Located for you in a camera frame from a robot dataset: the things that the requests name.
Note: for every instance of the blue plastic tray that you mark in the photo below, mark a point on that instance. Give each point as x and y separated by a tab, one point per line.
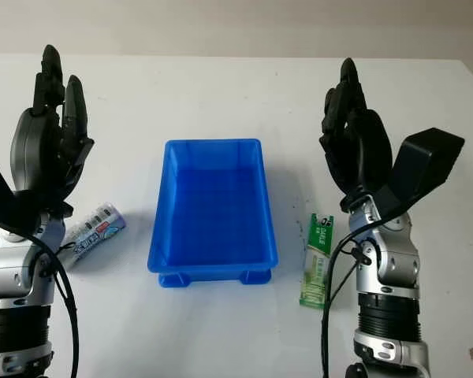
214	220

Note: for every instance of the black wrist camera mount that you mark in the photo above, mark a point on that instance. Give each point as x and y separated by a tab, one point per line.
421	161
8	204

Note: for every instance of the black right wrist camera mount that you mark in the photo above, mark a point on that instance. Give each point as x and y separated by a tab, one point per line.
421	161

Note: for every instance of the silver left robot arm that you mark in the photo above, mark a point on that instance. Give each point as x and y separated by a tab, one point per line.
13	275

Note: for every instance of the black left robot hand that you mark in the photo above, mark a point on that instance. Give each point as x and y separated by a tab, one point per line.
33	149

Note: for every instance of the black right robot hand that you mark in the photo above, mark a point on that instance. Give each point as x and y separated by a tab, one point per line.
368	145

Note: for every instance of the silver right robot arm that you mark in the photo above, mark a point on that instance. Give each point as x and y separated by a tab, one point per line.
394	275

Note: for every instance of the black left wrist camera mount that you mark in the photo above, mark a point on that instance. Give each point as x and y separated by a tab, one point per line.
8	204

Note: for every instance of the green toothpaste box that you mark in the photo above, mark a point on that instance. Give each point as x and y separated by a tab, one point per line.
317	260

